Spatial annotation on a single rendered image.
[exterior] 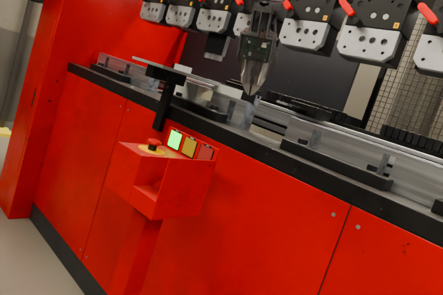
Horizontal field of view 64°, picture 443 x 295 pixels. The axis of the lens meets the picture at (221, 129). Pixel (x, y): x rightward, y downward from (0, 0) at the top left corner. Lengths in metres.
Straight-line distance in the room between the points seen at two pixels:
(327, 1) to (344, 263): 0.70
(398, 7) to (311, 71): 0.74
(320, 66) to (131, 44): 1.08
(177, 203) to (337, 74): 1.02
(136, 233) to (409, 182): 0.68
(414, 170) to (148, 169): 0.63
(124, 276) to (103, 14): 1.43
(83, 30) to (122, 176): 1.22
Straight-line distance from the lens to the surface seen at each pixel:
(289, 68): 1.76
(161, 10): 1.64
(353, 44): 1.03
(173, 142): 1.00
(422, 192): 0.94
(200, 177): 0.88
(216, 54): 1.35
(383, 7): 1.04
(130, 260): 0.99
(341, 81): 1.62
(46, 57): 1.99
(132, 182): 0.88
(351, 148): 0.99
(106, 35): 2.07
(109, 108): 1.58
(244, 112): 1.18
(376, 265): 0.86
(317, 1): 1.13
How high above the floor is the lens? 0.99
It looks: 7 degrees down
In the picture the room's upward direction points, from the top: 18 degrees clockwise
